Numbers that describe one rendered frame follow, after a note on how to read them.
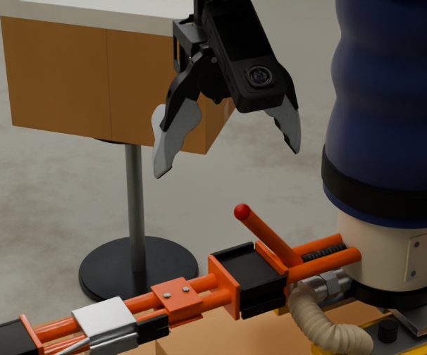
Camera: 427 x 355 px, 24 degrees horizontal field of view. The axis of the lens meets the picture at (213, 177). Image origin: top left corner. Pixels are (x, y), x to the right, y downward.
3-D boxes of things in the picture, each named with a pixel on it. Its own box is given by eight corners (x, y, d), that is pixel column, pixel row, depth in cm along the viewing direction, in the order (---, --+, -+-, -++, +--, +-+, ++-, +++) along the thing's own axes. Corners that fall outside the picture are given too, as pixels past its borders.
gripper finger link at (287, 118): (299, 114, 109) (253, 56, 103) (323, 139, 104) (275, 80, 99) (277, 133, 109) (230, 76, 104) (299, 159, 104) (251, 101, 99)
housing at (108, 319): (120, 320, 140) (118, 294, 138) (140, 349, 135) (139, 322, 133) (72, 335, 137) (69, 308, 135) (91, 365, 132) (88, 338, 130)
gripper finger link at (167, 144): (144, 156, 105) (194, 82, 102) (161, 184, 100) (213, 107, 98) (119, 144, 103) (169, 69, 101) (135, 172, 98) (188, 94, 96)
